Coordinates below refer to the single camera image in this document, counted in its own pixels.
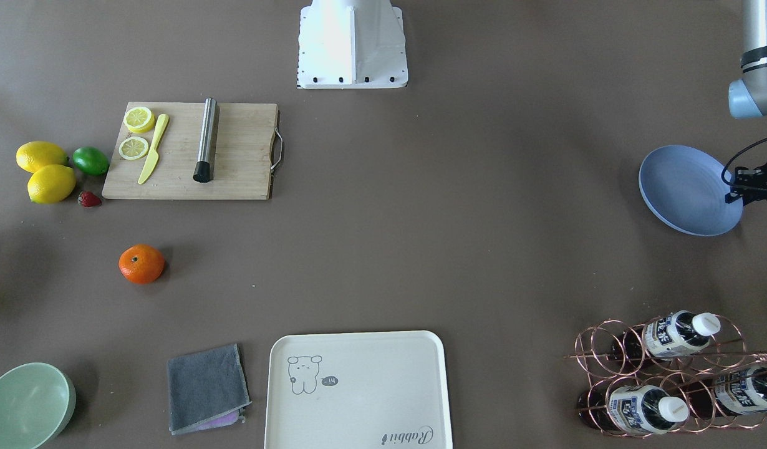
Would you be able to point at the lemon half lower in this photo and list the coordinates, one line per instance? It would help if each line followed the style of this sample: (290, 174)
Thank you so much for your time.
(139, 119)

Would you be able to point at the green bowl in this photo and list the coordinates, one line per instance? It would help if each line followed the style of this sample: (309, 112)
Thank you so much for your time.
(37, 401)

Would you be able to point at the green lime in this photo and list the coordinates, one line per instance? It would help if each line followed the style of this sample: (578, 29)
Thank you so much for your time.
(91, 161)

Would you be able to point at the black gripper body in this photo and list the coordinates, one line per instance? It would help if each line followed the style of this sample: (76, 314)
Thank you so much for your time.
(759, 183)

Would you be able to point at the copper wire bottle rack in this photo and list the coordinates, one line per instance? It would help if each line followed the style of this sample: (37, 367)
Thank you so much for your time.
(680, 372)

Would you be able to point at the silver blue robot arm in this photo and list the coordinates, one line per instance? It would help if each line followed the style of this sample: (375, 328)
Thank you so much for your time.
(747, 98)

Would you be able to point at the red strawberry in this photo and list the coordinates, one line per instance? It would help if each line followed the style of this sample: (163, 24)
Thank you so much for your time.
(88, 199)

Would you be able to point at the tea bottle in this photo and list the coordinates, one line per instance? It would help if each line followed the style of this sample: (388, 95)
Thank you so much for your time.
(633, 411)
(739, 392)
(680, 333)

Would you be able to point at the yellow lemon upper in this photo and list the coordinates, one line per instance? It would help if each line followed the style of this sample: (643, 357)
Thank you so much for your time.
(51, 184)

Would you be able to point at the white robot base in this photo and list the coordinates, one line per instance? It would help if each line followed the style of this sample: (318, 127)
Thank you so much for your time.
(351, 45)

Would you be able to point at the cream rabbit tray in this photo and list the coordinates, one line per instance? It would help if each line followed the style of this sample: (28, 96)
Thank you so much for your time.
(358, 390)

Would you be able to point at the orange fruit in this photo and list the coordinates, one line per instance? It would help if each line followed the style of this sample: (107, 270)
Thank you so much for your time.
(141, 264)

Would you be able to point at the wooden cutting board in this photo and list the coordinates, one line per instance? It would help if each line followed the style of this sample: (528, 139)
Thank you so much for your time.
(244, 156)

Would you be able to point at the yellow plastic knife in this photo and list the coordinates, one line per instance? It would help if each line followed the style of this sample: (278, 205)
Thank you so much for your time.
(152, 157)

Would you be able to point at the yellow lemon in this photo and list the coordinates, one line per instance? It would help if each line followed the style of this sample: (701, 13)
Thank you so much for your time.
(32, 156)
(51, 184)

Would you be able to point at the tea bottle front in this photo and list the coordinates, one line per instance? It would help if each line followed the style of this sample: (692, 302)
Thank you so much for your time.
(633, 411)

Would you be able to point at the steel muddler black tip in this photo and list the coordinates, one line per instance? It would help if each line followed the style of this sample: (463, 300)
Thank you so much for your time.
(205, 162)

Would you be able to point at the grey folded cloth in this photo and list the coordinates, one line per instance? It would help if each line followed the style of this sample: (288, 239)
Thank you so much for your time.
(206, 390)

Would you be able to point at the yellow lemon lower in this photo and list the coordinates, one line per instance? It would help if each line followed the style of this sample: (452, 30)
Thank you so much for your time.
(32, 156)

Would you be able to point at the blue plate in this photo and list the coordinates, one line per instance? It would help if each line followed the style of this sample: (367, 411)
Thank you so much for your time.
(683, 187)

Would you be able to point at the lemon slice upper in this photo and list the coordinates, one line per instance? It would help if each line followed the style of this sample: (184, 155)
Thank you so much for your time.
(133, 148)

